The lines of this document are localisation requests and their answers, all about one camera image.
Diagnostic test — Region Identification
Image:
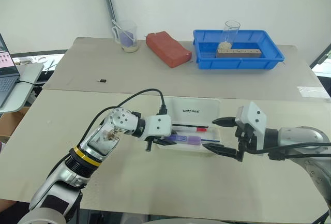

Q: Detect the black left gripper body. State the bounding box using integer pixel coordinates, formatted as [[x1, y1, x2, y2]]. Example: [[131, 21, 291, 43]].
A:
[[141, 135, 167, 153]]

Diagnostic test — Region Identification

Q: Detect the white plastic pencil case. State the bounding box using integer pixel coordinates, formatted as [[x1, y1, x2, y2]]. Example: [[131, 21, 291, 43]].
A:
[[154, 96, 222, 157]]

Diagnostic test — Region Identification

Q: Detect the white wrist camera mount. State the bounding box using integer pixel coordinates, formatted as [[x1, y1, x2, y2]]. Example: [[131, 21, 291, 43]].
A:
[[136, 114, 173, 142], [234, 101, 267, 155]]

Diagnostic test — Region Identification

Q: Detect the red capped white marker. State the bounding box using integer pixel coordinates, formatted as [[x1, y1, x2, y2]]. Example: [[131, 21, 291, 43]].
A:
[[172, 127, 210, 133]]

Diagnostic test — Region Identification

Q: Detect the white laptop stand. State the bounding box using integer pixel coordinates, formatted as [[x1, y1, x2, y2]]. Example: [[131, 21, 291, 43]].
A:
[[0, 63, 45, 113]]

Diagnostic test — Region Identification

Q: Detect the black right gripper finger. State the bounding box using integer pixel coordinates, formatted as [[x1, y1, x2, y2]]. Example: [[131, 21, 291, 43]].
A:
[[212, 116, 237, 128], [202, 143, 239, 161]]

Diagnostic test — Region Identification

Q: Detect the clear plastic measuring cup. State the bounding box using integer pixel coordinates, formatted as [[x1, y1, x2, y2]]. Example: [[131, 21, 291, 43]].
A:
[[111, 20, 140, 53]]

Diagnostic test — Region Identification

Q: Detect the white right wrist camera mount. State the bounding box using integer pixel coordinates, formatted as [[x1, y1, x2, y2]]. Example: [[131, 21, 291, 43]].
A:
[[234, 101, 267, 155]]

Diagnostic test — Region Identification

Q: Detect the black metal frame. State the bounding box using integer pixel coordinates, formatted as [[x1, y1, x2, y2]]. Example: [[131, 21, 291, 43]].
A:
[[309, 43, 331, 71]]

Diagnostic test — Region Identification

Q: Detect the clear tape strip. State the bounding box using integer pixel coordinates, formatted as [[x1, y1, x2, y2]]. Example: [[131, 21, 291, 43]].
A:
[[296, 86, 324, 98]]

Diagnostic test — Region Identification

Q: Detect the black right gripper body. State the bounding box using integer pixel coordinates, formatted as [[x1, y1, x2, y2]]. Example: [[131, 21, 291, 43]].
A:
[[234, 125, 256, 162]]

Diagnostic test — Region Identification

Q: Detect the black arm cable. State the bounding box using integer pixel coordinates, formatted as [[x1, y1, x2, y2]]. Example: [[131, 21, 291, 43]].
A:
[[77, 88, 168, 148], [245, 142, 331, 161]]

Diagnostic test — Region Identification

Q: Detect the red brick block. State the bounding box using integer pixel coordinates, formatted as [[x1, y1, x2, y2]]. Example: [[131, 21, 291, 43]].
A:
[[145, 31, 192, 69]]

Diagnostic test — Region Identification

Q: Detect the wooden block with holes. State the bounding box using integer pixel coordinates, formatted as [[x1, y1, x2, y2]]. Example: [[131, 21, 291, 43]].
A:
[[216, 48, 261, 59]]

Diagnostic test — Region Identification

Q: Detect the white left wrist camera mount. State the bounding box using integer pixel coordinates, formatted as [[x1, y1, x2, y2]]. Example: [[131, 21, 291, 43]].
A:
[[136, 114, 173, 142]]

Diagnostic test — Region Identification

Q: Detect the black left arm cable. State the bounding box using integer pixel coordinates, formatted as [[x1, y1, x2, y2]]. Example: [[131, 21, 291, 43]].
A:
[[77, 88, 168, 148]]

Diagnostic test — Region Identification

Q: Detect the purple marker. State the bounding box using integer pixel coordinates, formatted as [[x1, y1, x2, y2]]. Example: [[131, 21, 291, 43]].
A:
[[165, 134, 203, 146]]

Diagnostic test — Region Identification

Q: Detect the blue plastic bin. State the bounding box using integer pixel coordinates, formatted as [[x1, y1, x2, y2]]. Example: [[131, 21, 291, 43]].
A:
[[193, 29, 285, 70]]

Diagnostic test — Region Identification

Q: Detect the brown cardboard box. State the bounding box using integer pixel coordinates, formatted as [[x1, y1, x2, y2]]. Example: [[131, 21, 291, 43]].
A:
[[0, 107, 31, 137]]

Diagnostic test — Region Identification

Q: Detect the grey laptop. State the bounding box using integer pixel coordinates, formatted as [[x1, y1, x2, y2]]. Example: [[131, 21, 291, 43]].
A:
[[0, 33, 21, 108]]

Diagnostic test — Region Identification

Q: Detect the black pen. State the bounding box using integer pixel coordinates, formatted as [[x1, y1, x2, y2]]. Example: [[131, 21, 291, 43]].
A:
[[172, 123, 209, 129]]

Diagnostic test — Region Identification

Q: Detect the clear glass cup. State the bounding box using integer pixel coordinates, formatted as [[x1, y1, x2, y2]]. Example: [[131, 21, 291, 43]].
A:
[[222, 20, 242, 50]]

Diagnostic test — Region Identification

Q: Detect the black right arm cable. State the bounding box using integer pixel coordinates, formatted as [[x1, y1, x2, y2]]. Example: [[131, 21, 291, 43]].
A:
[[245, 142, 331, 161]]

